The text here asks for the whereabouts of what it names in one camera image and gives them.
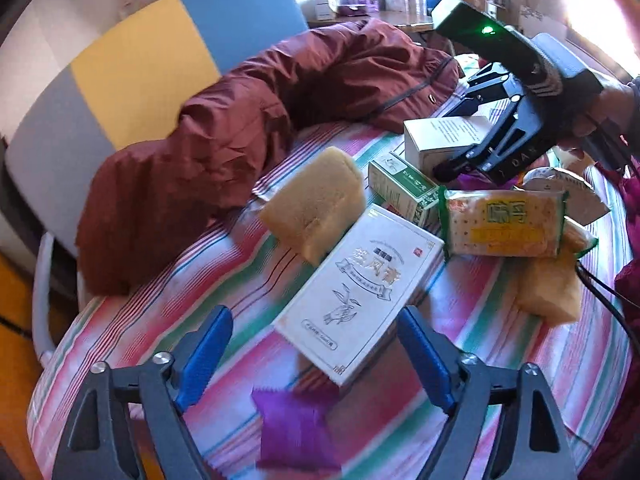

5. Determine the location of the small green white box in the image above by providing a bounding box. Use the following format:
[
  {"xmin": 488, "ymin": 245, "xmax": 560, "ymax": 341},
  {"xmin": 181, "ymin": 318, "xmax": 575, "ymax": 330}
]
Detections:
[{"xmin": 368, "ymin": 152, "xmax": 439, "ymax": 232}]

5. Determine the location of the striped pink green tablecloth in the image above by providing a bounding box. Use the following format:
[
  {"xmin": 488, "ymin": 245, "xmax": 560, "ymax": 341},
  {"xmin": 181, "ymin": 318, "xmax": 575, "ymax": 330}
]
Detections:
[{"xmin": 27, "ymin": 74, "xmax": 637, "ymax": 480}]

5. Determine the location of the maroon jacket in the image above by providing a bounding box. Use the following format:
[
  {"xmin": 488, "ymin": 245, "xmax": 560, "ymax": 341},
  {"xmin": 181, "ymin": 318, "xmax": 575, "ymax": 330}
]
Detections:
[{"xmin": 76, "ymin": 18, "xmax": 463, "ymax": 296}]

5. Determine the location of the grey yellow blue chair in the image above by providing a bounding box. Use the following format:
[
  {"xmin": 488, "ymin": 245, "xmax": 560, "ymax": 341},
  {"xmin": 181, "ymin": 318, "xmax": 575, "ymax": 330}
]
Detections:
[{"xmin": 1, "ymin": 0, "xmax": 307, "ymax": 362}]

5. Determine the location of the white medicine box printed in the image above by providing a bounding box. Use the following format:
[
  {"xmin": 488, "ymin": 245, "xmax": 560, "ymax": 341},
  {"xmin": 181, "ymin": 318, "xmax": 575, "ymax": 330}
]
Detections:
[{"xmin": 273, "ymin": 204, "xmax": 444, "ymax": 387}]

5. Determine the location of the white carton box large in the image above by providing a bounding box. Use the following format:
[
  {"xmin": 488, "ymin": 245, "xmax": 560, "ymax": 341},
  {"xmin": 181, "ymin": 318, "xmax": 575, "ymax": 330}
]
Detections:
[{"xmin": 404, "ymin": 116, "xmax": 492, "ymax": 177}]

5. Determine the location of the person right hand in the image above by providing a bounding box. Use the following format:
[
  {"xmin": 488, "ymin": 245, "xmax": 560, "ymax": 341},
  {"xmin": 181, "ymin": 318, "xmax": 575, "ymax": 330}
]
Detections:
[{"xmin": 558, "ymin": 82, "xmax": 639, "ymax": 157}]

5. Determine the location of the cracker packet green yellow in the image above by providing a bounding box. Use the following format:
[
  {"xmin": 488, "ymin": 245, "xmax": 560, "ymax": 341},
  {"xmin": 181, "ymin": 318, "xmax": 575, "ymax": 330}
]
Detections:
[{"xmin": 438, "ymin": 186, "xmax": 566, "ymax": 258}]

